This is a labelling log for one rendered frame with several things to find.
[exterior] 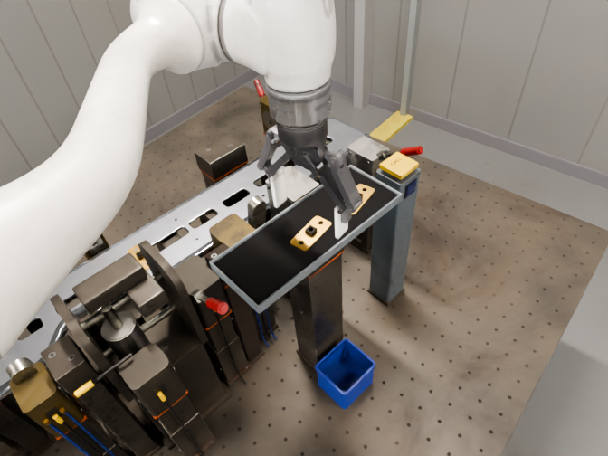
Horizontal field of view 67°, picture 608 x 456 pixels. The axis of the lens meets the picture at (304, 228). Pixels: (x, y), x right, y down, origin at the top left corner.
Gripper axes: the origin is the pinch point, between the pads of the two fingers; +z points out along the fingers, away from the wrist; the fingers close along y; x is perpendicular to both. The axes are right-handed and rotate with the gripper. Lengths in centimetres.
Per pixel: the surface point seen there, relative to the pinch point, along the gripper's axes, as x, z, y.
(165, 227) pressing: -7.0, 21.3, -40.5
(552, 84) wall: 203, 73, 0
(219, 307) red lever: -21.3, 5.7, -3.0
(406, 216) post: 26.2, 19.0, 6.8
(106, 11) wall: 94, 37, -216
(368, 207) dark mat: 11.6, 5.3, 5.1
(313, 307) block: -3.7, 23.3, 2.0
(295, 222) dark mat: 0.7, 5.3, -4.3
